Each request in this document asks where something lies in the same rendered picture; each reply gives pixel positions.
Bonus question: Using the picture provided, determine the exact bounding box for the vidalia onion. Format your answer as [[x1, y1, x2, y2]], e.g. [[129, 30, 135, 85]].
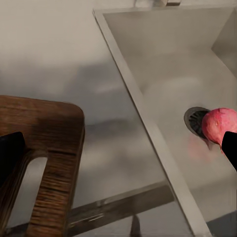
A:
[[201, 107, 237, 147]]

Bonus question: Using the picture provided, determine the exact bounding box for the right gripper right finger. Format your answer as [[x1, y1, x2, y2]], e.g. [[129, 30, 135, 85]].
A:
[[221, 131, 237, 171]]

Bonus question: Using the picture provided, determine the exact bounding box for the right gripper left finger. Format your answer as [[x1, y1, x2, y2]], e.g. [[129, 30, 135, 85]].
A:
[[0, 131, 26, 191]]

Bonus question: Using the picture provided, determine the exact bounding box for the cutting board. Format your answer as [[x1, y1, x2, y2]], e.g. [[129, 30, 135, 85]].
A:
[[0, 95, 85, 237]]

